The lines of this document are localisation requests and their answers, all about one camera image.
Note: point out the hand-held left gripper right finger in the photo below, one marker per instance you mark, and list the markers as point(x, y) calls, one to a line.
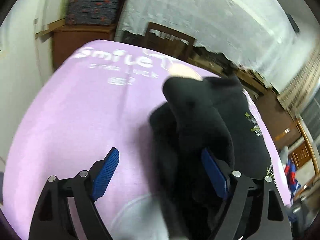
point(215, 173)

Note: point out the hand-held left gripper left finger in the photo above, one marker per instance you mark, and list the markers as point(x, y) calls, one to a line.
point(105, 175)

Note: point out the black hoodie jacket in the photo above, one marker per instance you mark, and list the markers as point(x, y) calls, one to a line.
point(195, 120)

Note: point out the pink printed blanket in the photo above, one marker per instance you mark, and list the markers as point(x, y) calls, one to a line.
point(75, 117)

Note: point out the grey plush cloth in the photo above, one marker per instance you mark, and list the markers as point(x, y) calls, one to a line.
point(284, 155)

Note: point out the blue red white cloth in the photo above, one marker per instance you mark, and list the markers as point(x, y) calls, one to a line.
point(291, 177)

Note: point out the carved wooden cabinet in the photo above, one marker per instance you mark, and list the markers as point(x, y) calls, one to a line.
point(301, 153)

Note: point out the rattan chair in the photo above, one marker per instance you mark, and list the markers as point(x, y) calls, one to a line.
point(308, 140)

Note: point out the low wooden shelf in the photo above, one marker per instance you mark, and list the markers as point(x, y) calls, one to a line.
point(250, 77)

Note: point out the brick patterned curtain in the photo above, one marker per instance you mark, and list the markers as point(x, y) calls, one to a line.
point(302, 80)

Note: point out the brown wooden cabinet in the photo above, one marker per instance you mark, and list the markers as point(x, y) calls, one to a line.
point(75, 45)

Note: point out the dark wooden chair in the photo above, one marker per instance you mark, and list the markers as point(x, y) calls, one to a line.
point(150, 37)

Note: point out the white lace curtain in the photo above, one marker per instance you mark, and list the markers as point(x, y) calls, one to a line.
point(200, 10)

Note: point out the white board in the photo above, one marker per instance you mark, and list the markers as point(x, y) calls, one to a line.
point(52, 5)

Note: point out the black wall fixture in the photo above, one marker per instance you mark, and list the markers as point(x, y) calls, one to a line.
point(293, 23)

